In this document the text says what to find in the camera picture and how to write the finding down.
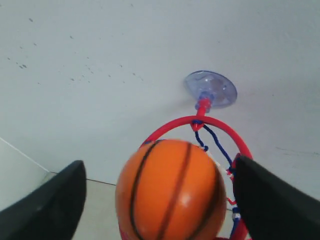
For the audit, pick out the red mini basketball hoop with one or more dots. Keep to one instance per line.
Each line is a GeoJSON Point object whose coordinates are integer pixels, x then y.
{"type": "Point", "coordinates": [187, 129]}

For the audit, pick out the small orange basketball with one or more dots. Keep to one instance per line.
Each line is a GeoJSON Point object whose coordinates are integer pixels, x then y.
{"type": "Point", "coordinates": [170, 189]}

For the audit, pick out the clear suction cup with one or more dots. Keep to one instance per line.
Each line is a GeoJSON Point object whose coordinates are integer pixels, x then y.
{"type": "Point", "coordinates": [218, 89]}

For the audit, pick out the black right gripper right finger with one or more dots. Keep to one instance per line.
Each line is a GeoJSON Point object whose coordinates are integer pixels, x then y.
{"type": "Point", "coordinates": [271, 208]}

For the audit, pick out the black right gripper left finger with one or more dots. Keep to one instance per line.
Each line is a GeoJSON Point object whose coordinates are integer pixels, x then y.
{"type": "Point", "coordinates": [52, 211]}

